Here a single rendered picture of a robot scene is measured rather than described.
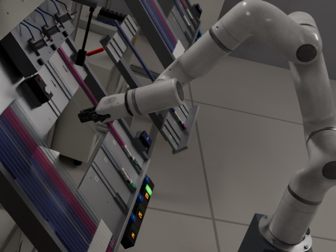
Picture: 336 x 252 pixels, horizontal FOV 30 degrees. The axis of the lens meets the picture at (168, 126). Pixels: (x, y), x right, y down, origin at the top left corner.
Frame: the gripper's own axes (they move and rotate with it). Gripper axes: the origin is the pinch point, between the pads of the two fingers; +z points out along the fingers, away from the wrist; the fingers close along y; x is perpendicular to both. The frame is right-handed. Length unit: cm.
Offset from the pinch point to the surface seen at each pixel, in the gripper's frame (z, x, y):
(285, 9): -38, 84, -312
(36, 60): -0.2, -25.5, 14.2
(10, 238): 28.2, 22.8, 25.5
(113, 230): -3.6, 28.6, 22.8
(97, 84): 0.8, -2.1, -19.1
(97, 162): -0.8, 12.8, 8.5
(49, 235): -1.3, 8.9, 48.9
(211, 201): 8, 111, -108
